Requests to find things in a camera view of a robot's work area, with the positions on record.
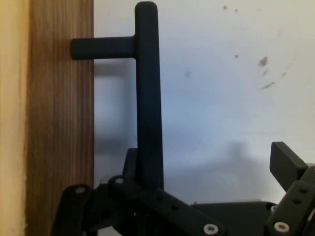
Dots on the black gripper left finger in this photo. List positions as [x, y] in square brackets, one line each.
[147, 202]

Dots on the brown wooden drawer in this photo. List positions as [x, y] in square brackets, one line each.
[61, 103]

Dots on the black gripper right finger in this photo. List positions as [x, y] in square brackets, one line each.
[297, 196]

